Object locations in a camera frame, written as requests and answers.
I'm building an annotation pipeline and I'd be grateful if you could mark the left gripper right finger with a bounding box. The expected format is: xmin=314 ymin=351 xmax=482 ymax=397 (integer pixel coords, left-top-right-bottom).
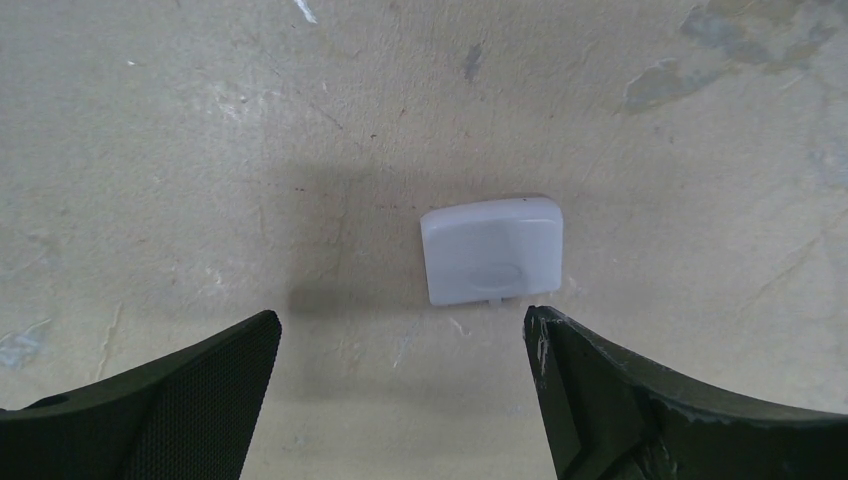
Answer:
xmin=523 ymin=306 xmax=847 ymax=479

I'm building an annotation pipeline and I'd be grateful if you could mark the white battery cover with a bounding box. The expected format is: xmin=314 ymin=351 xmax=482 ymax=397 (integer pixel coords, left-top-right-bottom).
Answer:
xmin=420 ymin=196 xmax=564 ymax=306

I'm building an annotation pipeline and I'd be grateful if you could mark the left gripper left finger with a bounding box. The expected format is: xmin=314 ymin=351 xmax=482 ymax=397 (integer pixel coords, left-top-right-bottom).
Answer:
xmin=1 ymin=310 xmax=282 ymax=479

